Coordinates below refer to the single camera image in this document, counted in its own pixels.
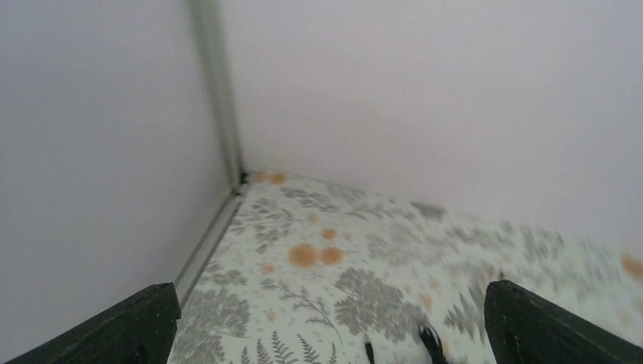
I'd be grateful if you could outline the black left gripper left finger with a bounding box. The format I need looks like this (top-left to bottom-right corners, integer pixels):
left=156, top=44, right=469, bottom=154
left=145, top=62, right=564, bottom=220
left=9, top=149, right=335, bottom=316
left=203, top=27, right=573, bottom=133
left=9, top=282, right=181, bottom=364

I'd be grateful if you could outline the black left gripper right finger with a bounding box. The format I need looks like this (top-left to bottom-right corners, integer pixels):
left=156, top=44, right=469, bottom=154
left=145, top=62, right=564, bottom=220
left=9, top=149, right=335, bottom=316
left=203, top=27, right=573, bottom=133
left=484, top=280, right=642, bottom=364

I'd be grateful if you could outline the black power adapter with cord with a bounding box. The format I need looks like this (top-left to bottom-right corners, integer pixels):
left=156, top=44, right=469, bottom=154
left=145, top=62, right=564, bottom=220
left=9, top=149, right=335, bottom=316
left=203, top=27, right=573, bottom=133
left=364, top=323, right=449, bottom=364

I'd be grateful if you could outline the left aluminium frame post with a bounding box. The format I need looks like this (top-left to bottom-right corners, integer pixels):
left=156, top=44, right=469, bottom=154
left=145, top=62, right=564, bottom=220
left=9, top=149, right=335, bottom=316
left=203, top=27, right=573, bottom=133
left=187, top=0, right=246, bottom=194

